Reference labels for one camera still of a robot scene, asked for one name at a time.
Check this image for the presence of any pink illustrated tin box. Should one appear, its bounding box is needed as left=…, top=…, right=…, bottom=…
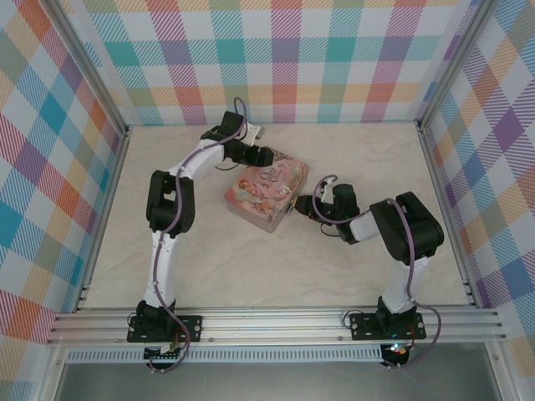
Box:
left=223, top=150, right=312, bottom=234

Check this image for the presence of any small right control board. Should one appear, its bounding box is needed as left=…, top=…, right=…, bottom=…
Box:
left=382, top=343, right=411, bottom=359

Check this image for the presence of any small control board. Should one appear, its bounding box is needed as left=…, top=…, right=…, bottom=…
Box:
left=143, top=345, right=184, bottom=361
left=382, top=343, right=411, bottom=359

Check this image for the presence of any grey metal panel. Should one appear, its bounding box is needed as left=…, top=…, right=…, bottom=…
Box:
left=53, top=361, right=502, bottom=401

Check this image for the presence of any small left control board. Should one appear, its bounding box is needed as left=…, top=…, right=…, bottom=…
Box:
left=143, top=345, right=184, bottom=361

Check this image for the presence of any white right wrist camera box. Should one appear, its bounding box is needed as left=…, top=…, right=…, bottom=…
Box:
left=318, top=176, right=339, bottom=205

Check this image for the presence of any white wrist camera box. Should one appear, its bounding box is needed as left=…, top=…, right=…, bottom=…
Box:
left=318, top=176, right=339, bottom=205
left=243, top=122, right=265, bottom=146

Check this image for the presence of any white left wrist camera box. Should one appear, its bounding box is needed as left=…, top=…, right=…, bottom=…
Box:
left=243, top=122, right=265, bottom=146

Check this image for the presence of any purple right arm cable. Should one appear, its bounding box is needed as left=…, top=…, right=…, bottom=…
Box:
left=313, top=175, right=444, bottom=371

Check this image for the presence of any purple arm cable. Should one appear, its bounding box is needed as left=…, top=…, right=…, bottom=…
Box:
left=313, top=175, right=444, bottom=371
left=148, top=97, right=248, bottom=374

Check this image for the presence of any aluminium side rail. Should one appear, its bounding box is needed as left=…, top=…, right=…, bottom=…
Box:
left=74, top=127, right=132, bottom=313
left=416, top=123, right=480, bottom=309

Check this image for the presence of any long aluminium base rail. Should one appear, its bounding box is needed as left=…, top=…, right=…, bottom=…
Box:
left=44, top=306, right=509, bottom=347

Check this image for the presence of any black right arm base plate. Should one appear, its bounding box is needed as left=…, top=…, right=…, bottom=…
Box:
left=349, top=312, right=428, bottom=342

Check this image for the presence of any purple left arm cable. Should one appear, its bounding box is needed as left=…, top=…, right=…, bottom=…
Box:
left=148, top=97, right=248, bottom=374

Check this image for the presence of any white slotted cable duct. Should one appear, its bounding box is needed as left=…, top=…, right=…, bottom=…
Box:
left=65, top=348, right=385, bottom=365

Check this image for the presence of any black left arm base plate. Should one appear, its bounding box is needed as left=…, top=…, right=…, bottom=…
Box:
left=126, top=315, right=205, bottom=344

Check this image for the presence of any aluminium corner post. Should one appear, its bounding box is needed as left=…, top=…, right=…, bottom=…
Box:
left=48, top=0, right=131, bottom=137
left=417, top=0, right=501, bottom=131

